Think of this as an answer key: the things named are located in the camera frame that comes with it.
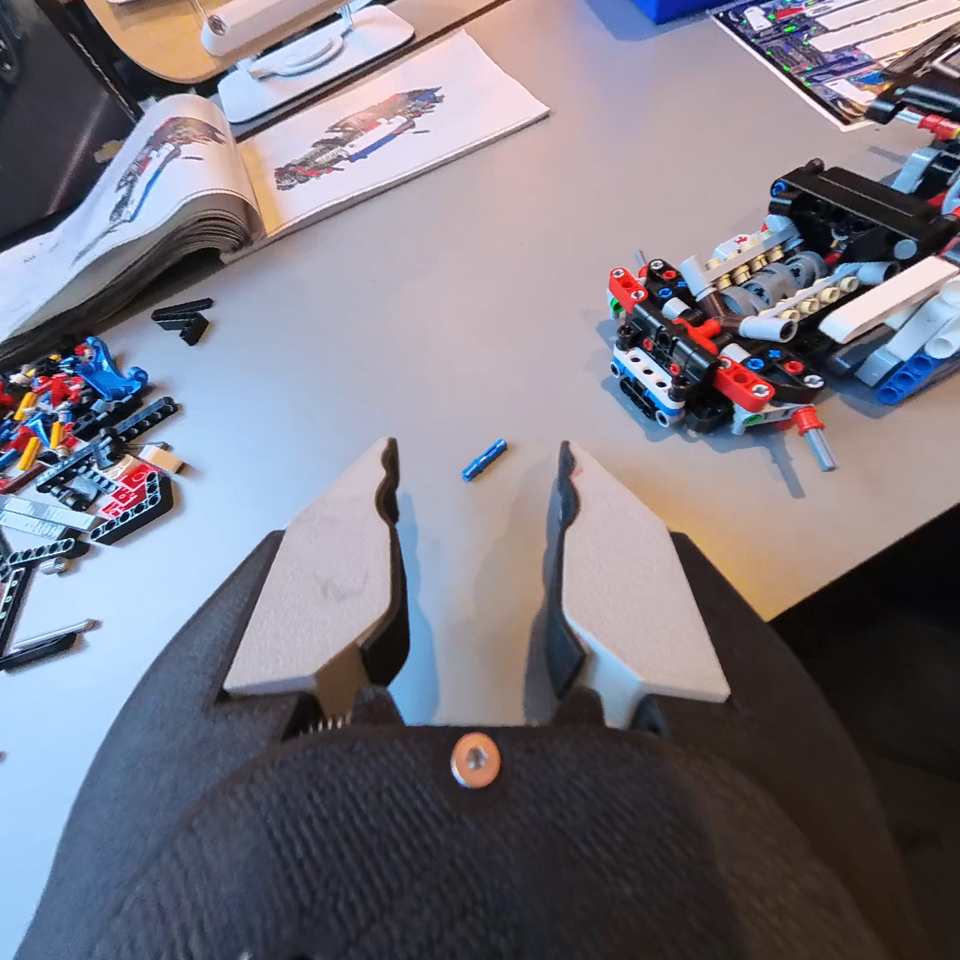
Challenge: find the pile of toy bricks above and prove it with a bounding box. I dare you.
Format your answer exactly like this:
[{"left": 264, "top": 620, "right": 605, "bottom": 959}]
[{"left": 0, "top": 336, "right": 186, "bottom": 673}]

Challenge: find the blue wishbone brick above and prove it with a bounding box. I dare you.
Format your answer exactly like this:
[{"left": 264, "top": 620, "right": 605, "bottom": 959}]
[{"left": 75, "top": 337, "right": 150, "bottom": 399}]

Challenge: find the grey desk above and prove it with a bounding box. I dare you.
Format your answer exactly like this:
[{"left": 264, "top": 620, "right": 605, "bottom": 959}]
[{"left": 0, "top": 0, "right": 960, "bottom": 948}]

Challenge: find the open instruction booklet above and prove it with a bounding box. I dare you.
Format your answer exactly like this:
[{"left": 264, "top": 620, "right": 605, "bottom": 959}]
[{"left": 0, "top": 28, "right": 552, "bottom": 363}]

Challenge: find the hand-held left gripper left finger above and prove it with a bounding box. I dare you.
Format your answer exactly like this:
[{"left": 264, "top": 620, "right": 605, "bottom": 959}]
[{"left": 222, "top": 436, "right": 412, "bottom": 720}]

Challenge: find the toy brick car model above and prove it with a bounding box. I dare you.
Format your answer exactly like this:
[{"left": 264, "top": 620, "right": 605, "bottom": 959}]
[{"left": 606, "top": 78, "right": 960, "bottom": 475}]

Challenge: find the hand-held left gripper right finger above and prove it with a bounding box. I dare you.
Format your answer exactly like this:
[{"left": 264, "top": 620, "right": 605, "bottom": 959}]
[{"left": 543, "top": 440, "right": 732, "bottom": 731}]

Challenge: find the black angled brick beam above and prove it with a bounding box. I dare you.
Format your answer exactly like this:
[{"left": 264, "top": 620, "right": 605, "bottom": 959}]
[{"left": 160, "top": 310, "right": 212, "bottom": 347}]

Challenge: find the blue brick pin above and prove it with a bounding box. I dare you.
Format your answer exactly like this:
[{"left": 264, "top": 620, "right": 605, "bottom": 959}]
[{"left": 461, "top": 440, "right": 510, "bottom": 483}]

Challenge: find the wooden document stand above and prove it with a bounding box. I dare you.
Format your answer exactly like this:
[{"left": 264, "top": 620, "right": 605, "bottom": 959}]
[{"left": 82, "top": 0, "right": 418, "bottom": 126}]

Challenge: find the holographic sticker sheet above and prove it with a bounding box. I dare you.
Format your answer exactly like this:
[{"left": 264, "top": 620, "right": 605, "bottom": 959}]
[{"left": 708, "top": 0, "right": 960, "bottom": 133}]

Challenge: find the toy car set box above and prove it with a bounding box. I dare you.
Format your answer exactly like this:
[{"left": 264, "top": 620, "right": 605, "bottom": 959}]
[{"left": 0, "top": 0, "right": 145, "bottom": 243}]

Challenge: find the blue storage bin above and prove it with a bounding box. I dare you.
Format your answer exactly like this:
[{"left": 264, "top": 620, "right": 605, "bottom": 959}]
[{"left": 585, "top": 0, "right": 726, "bottom": 26}]

